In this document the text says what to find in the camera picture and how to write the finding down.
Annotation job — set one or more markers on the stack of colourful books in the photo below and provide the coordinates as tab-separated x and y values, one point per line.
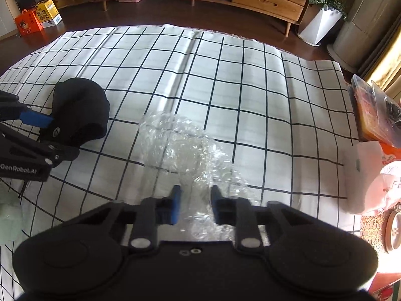
378	116

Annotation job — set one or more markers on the mint green ceramic mug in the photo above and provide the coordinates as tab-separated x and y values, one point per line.
10	216

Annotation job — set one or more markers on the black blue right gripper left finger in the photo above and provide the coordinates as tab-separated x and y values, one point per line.
150	214

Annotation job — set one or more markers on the yellow carton box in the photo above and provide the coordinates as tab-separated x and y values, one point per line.
47	14

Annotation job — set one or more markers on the clear bubble wrap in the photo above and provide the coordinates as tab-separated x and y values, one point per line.
176	151

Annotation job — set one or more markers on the black fabric cap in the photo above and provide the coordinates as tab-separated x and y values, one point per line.
80	113

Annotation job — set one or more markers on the orange gift box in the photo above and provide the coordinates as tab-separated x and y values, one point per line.
27	22

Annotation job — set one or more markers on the potted green plant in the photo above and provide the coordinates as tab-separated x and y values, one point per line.
320	18

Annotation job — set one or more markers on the white black checked tablecloth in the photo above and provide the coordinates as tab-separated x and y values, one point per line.
283	121

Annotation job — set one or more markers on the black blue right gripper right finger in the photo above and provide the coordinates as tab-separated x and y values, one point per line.
239	213

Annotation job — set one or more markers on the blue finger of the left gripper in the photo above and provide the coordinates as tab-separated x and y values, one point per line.
34	118

